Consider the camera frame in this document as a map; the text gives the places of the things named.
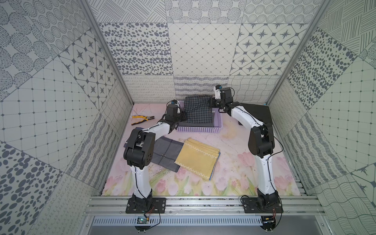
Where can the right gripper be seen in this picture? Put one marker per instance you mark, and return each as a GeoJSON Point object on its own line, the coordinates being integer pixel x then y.
{"type": "Point", "coordinates": [213, 102]}

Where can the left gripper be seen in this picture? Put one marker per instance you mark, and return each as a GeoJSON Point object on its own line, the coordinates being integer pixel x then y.
{"type": "Point", "coordinates": [180, 116]}

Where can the purple plastic basket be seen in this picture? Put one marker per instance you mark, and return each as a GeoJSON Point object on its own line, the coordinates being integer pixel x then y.
{"type": "Point", "coordinates": [215, 119]}

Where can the black grid pillowcase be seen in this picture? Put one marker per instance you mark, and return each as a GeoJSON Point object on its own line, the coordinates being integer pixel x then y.
{"type": "Point", "coordinates": [198, 109]}

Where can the yellow zigzag pillowcase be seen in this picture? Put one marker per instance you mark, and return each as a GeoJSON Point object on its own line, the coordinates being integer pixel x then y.
{"type": "Point", "coordinates": [198, 158]}

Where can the plain grey pillowcase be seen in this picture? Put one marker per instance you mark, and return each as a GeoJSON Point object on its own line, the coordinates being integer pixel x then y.
{"type": "Point", "coordinates": [187, 124]}

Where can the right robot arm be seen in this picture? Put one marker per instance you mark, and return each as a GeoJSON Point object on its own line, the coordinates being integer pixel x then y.
{"type": "Point", "coordinates": [261, 144]}

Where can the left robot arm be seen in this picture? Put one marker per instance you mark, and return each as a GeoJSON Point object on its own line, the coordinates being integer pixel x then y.
{"type": "Point", "coordinates": [139, 151]}

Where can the dark grey plaid pillowcase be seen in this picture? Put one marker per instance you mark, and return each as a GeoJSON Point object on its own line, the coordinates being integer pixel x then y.
{"type": "Point", "coordinates": [166, 152]}

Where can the black plastic tool case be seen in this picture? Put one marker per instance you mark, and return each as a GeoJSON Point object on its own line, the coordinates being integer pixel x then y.
{"type": "Point", "coordinates": [258, 111]}

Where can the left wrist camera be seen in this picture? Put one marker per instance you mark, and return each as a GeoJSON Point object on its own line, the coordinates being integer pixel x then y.
{"type": "Point", "coordinates": [173, 104]}

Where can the yellow handled pliers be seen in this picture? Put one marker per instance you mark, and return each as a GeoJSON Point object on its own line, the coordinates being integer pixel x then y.
{"type": "Point", "coordinates": [140, 119]}

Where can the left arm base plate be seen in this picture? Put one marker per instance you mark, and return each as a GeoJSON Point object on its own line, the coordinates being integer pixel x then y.
{"type": "Point", "coordinates": [140, 206]}

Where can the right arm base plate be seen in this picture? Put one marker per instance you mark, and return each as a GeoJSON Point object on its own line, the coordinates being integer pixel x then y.
{"type": "Point", "coordinates": [252, 205]}

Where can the white vented cable duct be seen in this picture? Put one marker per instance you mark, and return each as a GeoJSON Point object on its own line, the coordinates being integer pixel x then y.
{"type": "Point", "coordinates": [240, 220]}

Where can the aluminium mounting rail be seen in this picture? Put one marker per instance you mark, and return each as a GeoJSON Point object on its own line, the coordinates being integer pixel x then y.
{"type": "Point", "coordinates": [202, 205]}

